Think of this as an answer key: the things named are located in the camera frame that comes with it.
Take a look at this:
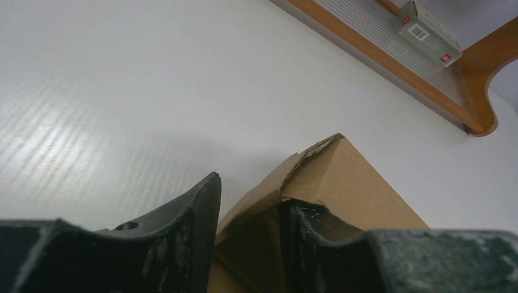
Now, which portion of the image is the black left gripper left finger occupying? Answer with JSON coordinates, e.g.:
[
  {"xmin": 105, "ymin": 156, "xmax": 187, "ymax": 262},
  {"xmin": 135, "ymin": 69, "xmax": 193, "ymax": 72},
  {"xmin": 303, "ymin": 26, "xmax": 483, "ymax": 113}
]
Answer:
[{"xmin": 1, "ymin": 172, "xmax": 222, "ymax": 292}]

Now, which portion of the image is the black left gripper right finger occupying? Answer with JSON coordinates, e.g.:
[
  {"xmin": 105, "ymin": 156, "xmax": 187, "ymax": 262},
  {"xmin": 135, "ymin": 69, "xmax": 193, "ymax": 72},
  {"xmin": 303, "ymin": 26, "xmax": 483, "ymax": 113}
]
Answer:
[{"xmin": 279, "ymin": 200, "xmax": 517, "ymax": 292}]

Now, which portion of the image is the brown cardboard box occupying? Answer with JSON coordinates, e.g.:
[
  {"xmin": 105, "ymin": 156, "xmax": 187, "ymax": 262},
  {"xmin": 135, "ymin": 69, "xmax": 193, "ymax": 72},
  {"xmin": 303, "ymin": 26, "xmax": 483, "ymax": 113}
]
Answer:
[{"xmin": 208, "ymin": 133, "xmax": 427, "ymax": 292}]

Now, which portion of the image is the orange wooden shelf rack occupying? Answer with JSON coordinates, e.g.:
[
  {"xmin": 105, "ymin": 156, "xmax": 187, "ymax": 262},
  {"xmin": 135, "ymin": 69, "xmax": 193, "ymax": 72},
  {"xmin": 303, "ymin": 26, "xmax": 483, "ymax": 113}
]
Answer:
[{"xmin": 277, "ymin": 1, "xmax": 517, "ymax": 137}]

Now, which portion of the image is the small box lower shelf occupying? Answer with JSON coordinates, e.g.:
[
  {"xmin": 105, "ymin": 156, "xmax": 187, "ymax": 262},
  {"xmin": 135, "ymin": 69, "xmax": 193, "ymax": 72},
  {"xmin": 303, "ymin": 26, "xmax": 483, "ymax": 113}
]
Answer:
[{"xmin": 395, "ymin": 1, "xmax": 462, "ymax": 68}]

